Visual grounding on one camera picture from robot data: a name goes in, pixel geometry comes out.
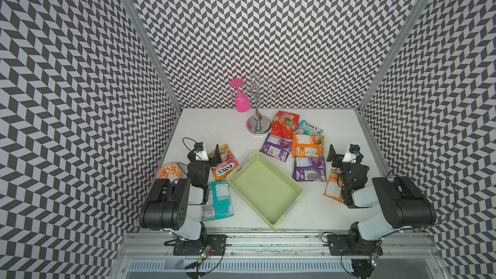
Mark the orange yellow Fox's candy bag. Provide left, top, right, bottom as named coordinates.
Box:
left=208, top=144, right=239, bottom=181

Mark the purple candy bag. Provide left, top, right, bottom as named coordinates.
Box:
left=293, top=156, right=327, bottom=182
left=260, top=134, right=293, bottom=162

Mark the teal candy bag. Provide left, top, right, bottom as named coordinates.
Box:
left=202, top=181, right=234, bottom=222

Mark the light green plastic basket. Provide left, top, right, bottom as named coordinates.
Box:
left=227, top=152, right=304, bottom=227

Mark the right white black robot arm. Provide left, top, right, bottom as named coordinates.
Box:
left=322, top=144, right=437, bottom=256

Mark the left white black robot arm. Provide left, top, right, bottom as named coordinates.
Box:
left=139, top=143, right=222, bottom=245

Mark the orange patterned bowl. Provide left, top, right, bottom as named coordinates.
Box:
left=156, top=163, right=183, bottom=182

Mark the orange candy bag lower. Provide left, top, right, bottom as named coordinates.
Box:
left=324, top=169, right=344, bottom=204

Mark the orange candy bag upper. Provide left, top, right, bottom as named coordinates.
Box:
left=292, top=134, right=325, bottom=158

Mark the green Fox's candy bag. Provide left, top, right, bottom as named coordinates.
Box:
left=294, top=120, right=324, bottom=136

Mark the silver metal glass rack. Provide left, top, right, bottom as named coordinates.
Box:
left=247, top=74, right=272, bottom=136

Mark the red candy bag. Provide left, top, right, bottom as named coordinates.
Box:
left=271, top=111, right=300, bottom=140

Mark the pink plastic wine glass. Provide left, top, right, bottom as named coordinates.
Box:
left=229, top=78, right=251, bottom=113

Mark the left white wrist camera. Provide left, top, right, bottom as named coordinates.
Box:
left=193, top=142, right=209, bottom=161

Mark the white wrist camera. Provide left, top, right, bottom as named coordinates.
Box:
left=342, top=144, right=361, bottom=164
left=193, top=142, right=209, bottom=161

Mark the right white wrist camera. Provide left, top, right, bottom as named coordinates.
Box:
left=342, top=144, right=361, bottom=164

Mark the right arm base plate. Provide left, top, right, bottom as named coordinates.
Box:
left=325, top=234, right=384, bottom=257

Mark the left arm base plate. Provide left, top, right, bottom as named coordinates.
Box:
left=173, top=235, right=227, bottom=257

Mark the aluminium front rail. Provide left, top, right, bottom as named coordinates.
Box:
left=116, top=227, right=441, bottom=259

